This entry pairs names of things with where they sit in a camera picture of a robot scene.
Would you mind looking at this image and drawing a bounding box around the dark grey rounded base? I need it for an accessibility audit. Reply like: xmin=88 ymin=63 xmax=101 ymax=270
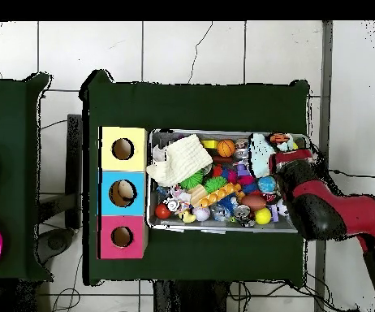
xmin=36 ymin=227 xmax=75 ymax=264

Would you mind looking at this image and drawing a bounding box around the round wooden block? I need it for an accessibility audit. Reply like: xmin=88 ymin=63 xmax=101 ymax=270
xmin=188 ymin=184 xmax=208 ymax=207

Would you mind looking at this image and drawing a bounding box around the mint green waffle cloth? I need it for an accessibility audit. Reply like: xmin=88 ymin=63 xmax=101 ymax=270
xmin=248 ymin=132 xmax=297 ymax=179

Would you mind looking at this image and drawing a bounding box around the small orange basketball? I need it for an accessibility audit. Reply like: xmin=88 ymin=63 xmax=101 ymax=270
xmin=217 ymin=139 xmax=237 ymax=158

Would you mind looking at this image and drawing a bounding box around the orange toy building brick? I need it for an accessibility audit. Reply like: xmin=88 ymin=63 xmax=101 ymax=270
xmin=198 ymin=182 xmax=242 ymax=209

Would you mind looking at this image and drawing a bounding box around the dark green tablecloth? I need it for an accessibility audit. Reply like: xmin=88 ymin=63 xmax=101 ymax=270
xmin=0 ymin=71 xmax=54 ymax=283
xmin=79 ymin=68 xmax=312 ymax=288

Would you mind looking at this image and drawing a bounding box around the silver tin can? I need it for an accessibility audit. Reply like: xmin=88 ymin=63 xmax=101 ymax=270
xmin=232 ymin=204 xmax=252 ymax=223

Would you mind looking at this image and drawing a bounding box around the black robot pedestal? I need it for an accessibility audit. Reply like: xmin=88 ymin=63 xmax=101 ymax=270
xmin=153 ymin=279 xmax=231 ymax=312

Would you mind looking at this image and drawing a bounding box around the orange striped tiger plush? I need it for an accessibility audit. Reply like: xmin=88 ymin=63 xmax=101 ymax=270
xmin=267 ymin=132 xmax=291 ymax=145

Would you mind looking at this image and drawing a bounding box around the green spiky rubber ball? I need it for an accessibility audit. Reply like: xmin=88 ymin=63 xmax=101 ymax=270
xmin=204 ymin=175 xmax=228 ymax=194

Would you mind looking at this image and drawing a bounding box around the blue globe ball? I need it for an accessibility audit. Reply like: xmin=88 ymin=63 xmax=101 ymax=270
xmin=256 ymin=175 xmax=278 ymax=194

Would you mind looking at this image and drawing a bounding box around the shallow wire mesh bin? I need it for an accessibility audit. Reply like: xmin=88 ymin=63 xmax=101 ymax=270
xmin=146 ymin=128 xmax=309 ymax=234

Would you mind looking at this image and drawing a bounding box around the yellow ball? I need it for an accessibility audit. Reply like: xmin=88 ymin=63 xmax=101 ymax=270
xmin=254 ymin=207 xmax=273 ymax=226

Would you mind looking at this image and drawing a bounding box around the wooden box with three holes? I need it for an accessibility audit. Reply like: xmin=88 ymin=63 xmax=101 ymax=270
xmin=97 ymin=125 xmax=149 ymax=260

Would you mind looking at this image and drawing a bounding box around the brown toy football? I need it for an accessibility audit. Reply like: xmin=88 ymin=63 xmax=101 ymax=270
xmin=239 ymin=193 xmax=268 ymax=212

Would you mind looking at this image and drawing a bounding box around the cream waffle cloth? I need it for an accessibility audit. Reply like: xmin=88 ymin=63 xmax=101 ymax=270
xmin=145 ymin=133 xmax=213 ymax=189

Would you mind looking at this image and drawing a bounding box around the black floor cable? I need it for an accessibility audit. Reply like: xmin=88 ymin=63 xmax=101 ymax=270
xmin=328 ymin=167 xmax=375 ymax=179

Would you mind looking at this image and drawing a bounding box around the small red ball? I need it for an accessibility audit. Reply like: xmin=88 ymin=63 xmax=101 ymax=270
xmin=154 ymin=203 xmax=171 ymax=220

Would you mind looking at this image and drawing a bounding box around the black upright panel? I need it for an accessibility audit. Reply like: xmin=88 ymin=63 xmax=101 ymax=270
xmin=64 ymin=113 xmax=84 ymax=230

